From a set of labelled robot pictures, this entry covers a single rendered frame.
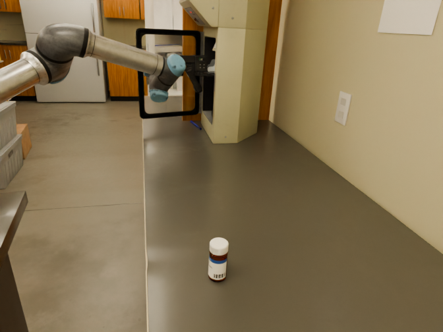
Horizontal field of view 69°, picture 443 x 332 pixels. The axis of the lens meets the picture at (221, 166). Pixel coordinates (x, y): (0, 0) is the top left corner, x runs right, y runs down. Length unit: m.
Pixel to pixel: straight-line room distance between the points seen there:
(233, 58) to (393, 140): 0.67
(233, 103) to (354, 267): 0.85
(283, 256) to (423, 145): 0.49
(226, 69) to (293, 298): 0.94
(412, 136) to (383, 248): 0.33
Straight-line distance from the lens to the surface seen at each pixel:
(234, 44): 1.35
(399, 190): 1.09
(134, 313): 1.93
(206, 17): 1.33
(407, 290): 0.81
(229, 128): 1.41
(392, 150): 1.10
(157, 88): 1.35
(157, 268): 0.73
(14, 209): 1.03
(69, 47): 1.18
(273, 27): 1.80
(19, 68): 1.22
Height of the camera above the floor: 1.42
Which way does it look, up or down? 24 degrees down
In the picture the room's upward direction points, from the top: 3 degrees clockwise
